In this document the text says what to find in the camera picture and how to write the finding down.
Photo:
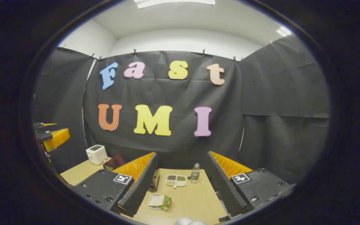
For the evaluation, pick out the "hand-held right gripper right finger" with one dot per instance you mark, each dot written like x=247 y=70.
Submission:
x=223 y=184

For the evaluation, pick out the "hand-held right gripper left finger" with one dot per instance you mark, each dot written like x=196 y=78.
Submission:
x=142 y=184

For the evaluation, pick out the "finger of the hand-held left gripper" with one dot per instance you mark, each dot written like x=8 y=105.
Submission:
x=58 y=137
x=47 y=126

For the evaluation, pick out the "sandwich with lettuce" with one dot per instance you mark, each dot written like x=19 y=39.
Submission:
x=161 y=201

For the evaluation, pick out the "clear plastic water bottle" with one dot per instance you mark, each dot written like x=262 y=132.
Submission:
x=194 y=175

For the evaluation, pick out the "white divided dish with beans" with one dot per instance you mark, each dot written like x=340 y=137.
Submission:
x=176 y=180

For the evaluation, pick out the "white toaster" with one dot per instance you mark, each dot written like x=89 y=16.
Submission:
x=96 y=154

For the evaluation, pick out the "black backdrop cloth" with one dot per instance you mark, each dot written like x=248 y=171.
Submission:
x=167 y=93

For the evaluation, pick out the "ceiling light panel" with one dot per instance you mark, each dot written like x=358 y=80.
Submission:
x=283 y=31
x=175 y=3

